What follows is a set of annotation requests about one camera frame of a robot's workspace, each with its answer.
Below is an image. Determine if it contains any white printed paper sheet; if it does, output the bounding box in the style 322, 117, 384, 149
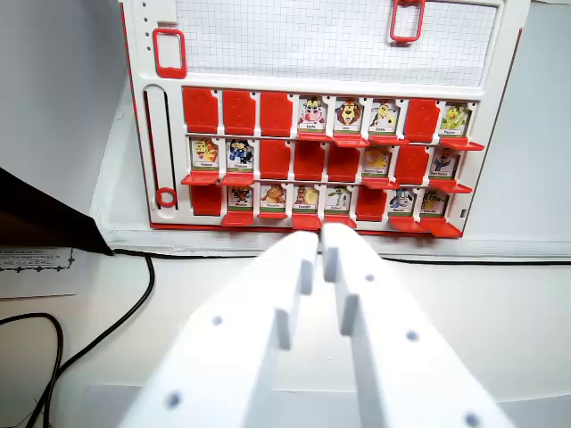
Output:
0, 244, 80, 300

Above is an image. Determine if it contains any black box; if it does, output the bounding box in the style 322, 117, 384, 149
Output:
0, 166, 116, 257

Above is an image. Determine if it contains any red and white game board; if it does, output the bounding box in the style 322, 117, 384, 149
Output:
118, 0, 532, 240

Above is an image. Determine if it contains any black cable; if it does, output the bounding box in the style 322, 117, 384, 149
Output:
0, 312, 64, 428
37, 256, 156, 428
109, 249, 571, 267

